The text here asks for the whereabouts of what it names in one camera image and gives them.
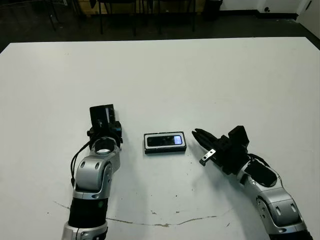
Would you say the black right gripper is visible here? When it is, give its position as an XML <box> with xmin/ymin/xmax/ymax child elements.
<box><xmin>191</xmin><ymin>127</ymin><xmax>251</xmax><ymax>176</ymax></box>

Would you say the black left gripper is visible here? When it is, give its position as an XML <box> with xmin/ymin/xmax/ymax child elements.
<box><xmin>86</xmin><ymin>120</ymin><xmax>124</xmax><ymax>151</ymax></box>

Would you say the slim black camera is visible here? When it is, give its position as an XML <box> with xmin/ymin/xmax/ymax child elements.
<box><xmin>146</xmin><ymin>134</ymin><xmax>183</xmax><ymax>148</ymax></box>

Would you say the black box base white insert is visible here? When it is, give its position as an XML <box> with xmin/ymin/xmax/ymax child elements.
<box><xmin>143</xmin><ymin>130</ymin><xmax>188</xmax><ymax>156</ymax></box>

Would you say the black trash bin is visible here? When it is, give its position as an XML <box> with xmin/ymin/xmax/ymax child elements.
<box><xmin>202</xmin><ymin>0</ymin><xmax>223</xmax><ymax>22</ymax></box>

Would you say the black mesh chair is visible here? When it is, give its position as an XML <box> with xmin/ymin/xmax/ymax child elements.
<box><xmin>97</xmin><ymin>0</ymin><xmax>138</xmax><ymax>37</ymax></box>

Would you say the right wrist camera housing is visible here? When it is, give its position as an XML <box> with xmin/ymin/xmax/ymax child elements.
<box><xmin>227</xmin><ymin>125</ymin><xmax>250</xmax><ymax>148</ymax></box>

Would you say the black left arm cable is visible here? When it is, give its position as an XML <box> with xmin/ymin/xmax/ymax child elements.
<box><xmin>69</xmin><ymin>139</ymin><xmax>97</xmax><ymax>188</ymax></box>

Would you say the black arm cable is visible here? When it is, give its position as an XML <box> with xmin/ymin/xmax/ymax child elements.
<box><xmin>69</xmin><ymin>139</ymin><xmax>97</xmax><ymax>188</ymax></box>
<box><xmin>246</xmin><ymin>152</ymin><xmax>271</xmax><ymax>168</ymax></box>

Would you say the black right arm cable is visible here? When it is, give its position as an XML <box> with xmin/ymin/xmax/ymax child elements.
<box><xmin>246</xmin><ymin>152</ymin><xmax>271</xmax><ymax>168</ymax></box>

